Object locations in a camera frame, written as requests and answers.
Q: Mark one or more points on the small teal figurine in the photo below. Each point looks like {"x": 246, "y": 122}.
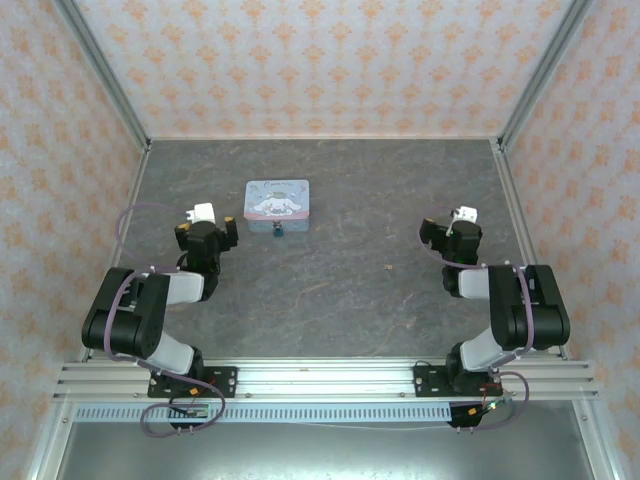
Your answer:
{"x": 277, "y": 230}

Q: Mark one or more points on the aluminium table side rail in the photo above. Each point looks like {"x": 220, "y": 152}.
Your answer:
{"x": 530, "y": 240}
{"x": 112, "y": 255}

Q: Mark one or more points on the aluminium corner post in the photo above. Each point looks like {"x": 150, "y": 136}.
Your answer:
{"x": 545, "y": 75}
{"x": 105, "y": 75}

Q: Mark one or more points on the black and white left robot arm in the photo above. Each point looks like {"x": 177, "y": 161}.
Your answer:
{"x": 125, "y": 320}

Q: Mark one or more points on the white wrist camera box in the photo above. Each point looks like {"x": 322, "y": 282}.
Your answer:
{"x": 467, "y": 214}
{"x": 202, "y": 212}

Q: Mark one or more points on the pastel cartoon tin box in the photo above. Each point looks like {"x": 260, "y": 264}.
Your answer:
{"x": 276, "y": 200}

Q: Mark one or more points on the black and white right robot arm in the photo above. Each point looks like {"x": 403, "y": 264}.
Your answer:
{"x": 530, "y": 310}

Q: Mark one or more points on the aluminium front frame rail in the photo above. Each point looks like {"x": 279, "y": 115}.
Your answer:
{"x": 320, "y": 380}

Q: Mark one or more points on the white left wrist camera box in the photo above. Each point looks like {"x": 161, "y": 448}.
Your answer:
{"x": 202, "y": 212}

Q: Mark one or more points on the small green circuit board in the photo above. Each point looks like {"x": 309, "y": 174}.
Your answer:
{"x": 192, "y": 411}

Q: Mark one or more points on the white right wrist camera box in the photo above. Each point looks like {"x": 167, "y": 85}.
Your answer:
{"x": 467, "y": 214}

